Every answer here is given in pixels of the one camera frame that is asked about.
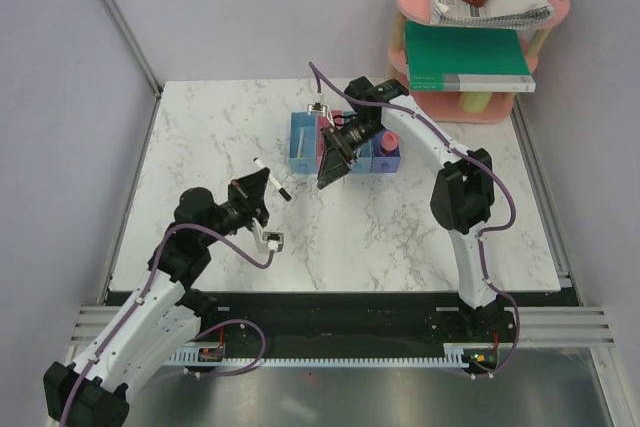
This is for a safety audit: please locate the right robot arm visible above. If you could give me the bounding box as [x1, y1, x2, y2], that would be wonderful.
[317, 76, 497, 341]

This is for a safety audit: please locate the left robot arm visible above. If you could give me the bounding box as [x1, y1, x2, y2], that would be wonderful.
[43, 167, 270, 426]

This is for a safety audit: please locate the pink three tier shelf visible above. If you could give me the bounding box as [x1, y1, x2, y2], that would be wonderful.
[388, 0, 570, 124]

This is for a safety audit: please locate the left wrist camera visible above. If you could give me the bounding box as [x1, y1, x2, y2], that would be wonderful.
[251, 219, 285, 254]

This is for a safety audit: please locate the pink cap glue bottle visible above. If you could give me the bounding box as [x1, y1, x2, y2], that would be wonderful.
[379, 130, 399, 156]

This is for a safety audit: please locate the green book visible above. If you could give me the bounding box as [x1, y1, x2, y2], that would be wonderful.
[404, 21, 536, 93]

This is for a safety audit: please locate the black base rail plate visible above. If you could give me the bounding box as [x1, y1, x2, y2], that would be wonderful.
[179, 290, 518, 357]

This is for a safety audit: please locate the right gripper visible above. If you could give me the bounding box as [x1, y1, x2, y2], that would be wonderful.
[316, 117, 383, 190]

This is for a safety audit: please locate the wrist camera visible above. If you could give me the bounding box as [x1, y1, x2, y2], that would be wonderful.
[251, 219, 285, 254]
[307, 101, 334, 126]

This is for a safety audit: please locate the pink drawer bin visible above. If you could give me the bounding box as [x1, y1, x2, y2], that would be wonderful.
[316, 117, 330, 173]

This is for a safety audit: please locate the white cable duct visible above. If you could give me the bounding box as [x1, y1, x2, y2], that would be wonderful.
[164, 343, 500, 369]

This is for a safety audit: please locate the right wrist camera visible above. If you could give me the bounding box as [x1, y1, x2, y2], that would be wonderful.
[307, 101, 334, 126]

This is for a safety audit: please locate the light blue drawer bin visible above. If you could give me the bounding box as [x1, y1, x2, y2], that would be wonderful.
[288, 112, 318, 175]
[351, 141, 373, 174]

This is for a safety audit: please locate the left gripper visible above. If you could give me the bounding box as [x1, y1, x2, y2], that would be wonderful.
[200, 168, 269, 246]

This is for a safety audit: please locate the yellow cap white pen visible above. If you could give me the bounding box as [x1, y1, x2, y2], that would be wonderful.
[296, 128, 307, 159]

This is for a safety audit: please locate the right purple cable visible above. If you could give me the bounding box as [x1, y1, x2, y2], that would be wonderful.
[308, 61, 522, 381]

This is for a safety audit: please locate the black white marker pen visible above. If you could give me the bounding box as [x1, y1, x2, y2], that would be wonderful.
[253, 157, 292, 202]

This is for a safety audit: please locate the yellow foam roll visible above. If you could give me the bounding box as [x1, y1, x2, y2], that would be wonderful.
[459, 92, 493, 114]

